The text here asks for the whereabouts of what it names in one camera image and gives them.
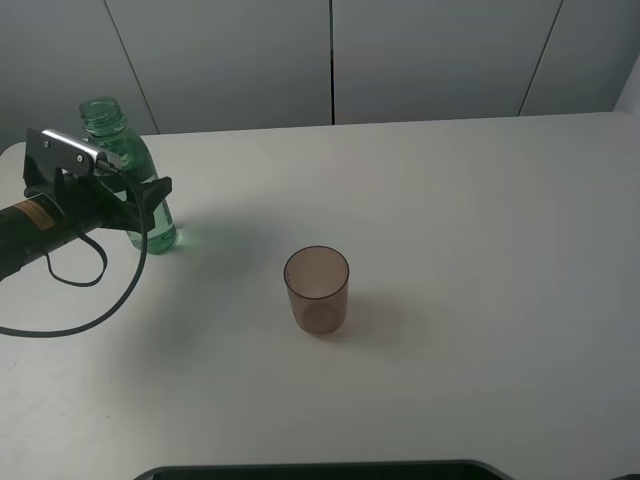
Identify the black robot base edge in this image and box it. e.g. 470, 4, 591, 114
137, 460, 511, 479

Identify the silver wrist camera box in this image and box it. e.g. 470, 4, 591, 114
25, 129, 122, 179

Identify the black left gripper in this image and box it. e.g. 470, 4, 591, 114
23, 154, 173, 234

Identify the pink translucent plastic cup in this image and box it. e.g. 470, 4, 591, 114
283, 245, 350, 336

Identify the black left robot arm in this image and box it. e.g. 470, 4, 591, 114
1, 156, 172, 279

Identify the green transparent water bottle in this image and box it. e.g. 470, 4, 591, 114
79, 97, 177, 255

